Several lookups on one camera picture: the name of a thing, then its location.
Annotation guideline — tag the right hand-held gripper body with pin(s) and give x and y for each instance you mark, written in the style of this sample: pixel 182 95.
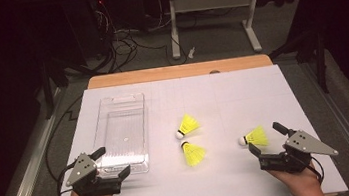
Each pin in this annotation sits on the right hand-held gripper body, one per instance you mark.
pixel 305 144

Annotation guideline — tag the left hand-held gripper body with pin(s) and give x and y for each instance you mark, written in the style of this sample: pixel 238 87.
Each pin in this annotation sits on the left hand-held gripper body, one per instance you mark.
pixel 82 169

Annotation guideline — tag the yellow shuttlecock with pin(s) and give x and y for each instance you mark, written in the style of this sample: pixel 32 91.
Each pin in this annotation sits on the yellow shuttlecock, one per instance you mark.
pixel 188 124
pixel 257 136
pixel 193 152

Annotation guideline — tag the clear plastic container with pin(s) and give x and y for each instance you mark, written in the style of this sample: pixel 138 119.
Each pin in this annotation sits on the clear plastic container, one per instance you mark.
pixel 122 131

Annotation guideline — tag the person's right hand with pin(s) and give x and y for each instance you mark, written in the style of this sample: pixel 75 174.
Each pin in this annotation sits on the person's right hand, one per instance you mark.
pixel 303 181

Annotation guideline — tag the white board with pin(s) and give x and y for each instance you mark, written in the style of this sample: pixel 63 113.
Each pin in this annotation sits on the white board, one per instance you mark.
pixel 216 99

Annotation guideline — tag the dark metal stand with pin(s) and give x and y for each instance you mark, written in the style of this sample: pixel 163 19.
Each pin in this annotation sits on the dark metal stand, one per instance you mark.
pixel 320 66
pixel 48 90

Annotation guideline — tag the wooden table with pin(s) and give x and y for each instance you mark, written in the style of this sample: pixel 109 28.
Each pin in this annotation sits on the wooden table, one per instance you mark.
pixel 176 71

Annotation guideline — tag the small white floor object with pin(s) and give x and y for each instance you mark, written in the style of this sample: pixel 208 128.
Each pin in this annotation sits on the small white floor object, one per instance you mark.
pixel 191 52

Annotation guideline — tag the white metal stand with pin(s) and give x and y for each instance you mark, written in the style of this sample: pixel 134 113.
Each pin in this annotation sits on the white metal stand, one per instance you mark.
pixel 211 1

